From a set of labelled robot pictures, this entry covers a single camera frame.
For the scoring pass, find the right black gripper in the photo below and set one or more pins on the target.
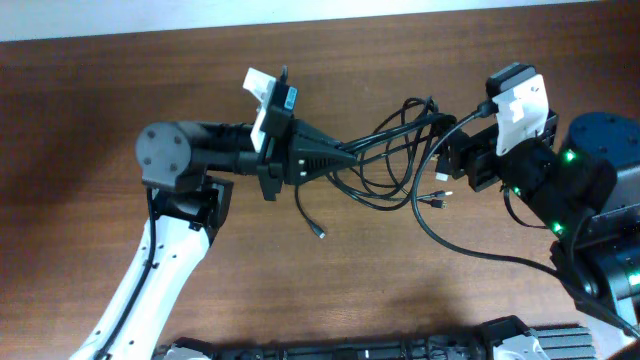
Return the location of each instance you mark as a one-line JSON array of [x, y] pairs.
[[480, 163]]

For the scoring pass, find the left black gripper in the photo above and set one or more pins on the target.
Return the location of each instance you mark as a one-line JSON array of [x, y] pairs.
[[299, 155]]

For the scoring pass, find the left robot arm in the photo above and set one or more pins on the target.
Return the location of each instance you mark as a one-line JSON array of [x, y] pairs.
[[188, 205]]

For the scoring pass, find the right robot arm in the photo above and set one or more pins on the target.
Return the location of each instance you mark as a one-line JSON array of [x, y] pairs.
[[586, 193]]

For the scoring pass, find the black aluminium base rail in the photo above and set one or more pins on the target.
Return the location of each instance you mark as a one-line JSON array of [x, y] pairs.
[[503, 338]]

